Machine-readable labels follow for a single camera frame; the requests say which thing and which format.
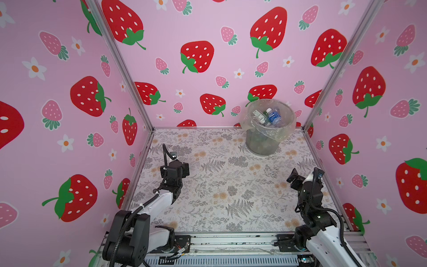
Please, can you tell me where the clear bottle blue label white cap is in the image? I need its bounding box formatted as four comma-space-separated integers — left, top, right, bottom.
266, 108, 282, 127

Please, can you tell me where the clear square bottle green label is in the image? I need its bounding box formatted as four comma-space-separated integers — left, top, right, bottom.
252, 110, 268, 125

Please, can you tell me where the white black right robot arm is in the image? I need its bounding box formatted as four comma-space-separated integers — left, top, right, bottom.
287, 168, 365, 267

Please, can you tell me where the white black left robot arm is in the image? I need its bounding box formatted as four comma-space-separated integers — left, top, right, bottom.
102, 160, 190, 267

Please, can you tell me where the translucent plastic bin liner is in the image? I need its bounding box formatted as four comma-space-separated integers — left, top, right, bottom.
240, 99, 296, 142

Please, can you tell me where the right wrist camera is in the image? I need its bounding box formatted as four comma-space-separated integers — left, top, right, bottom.
312, 168, 325, 184

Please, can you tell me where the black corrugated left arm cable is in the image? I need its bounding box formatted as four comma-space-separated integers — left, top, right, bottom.
108, 143, 177, 267

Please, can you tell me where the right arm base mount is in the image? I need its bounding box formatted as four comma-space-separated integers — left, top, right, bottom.
274, 225, 315, 252

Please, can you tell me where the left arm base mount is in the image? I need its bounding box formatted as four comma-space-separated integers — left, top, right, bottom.
147, 225, 191, 253

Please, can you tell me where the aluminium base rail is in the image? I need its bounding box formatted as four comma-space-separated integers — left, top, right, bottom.
139, 232, 374, 267

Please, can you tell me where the grey wire mesh bin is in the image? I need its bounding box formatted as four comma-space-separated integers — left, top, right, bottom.
245, 98, 297, 157

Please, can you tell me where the aluminium left corner post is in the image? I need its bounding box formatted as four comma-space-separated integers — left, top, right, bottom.
87, 0, 154, 134

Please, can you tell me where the aluminium corner post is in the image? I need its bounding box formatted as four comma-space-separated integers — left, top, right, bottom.
302, 0, 384, 134
87, 0, 154, 134

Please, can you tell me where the aluminium right corner post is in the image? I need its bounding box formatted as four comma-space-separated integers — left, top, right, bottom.
302, 0, 384, 134

